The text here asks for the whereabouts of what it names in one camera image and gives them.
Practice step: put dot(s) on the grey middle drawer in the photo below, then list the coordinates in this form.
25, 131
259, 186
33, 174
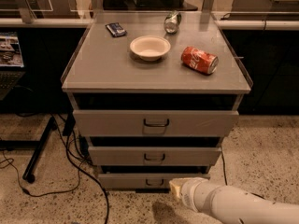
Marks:
154, 156

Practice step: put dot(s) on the grey drawer cabinet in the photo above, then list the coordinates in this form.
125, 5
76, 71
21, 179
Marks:
105, 75

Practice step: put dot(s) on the grey bottom drawer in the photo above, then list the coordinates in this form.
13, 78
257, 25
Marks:
142, 180

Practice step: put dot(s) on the black laptop on left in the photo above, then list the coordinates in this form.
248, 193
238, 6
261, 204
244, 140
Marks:
12, 67

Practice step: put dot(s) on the grey drawer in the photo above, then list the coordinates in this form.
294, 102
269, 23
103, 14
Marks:
142, 180
93, 123
154, 156

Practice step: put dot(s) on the red cola can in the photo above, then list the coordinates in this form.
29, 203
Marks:
199, 60

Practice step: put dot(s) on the green silver soda can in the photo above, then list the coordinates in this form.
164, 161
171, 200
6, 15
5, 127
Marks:
172, 22

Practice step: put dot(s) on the blue snack packet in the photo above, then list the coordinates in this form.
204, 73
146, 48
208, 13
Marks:
115, 29

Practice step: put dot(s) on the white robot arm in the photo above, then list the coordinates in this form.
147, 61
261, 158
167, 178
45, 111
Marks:
231, 205

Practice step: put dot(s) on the grey top drawer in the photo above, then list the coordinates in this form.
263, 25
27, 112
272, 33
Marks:
93, 123

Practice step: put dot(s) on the white paper bowl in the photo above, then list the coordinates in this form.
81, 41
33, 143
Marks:
150, 48

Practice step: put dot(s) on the white tan gripper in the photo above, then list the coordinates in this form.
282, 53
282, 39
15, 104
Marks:
188, 192

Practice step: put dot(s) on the black stand leg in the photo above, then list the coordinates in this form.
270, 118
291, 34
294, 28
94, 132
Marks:
35, 145

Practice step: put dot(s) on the white horizontal rail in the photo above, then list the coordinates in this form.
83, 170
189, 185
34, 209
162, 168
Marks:
225, 25

